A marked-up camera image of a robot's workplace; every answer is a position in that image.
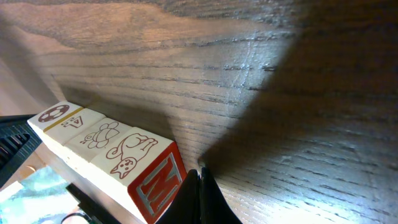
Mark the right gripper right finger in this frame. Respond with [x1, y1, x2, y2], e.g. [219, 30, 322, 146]
[200, 167, 242, 224]

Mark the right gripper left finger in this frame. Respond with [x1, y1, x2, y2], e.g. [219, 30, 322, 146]
[156, 169, 200, 224]

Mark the green sided white block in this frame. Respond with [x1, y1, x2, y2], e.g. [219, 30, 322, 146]
[91, 127, 187, 223]

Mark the yellow block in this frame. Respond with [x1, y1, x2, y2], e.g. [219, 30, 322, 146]
[44, 108, 105, 147]

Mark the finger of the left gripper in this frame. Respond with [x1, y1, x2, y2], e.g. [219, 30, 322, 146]
[0, 114, 42, 187]

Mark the white block with figure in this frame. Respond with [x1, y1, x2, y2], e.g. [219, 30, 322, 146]
[64, 118, 132, 167]

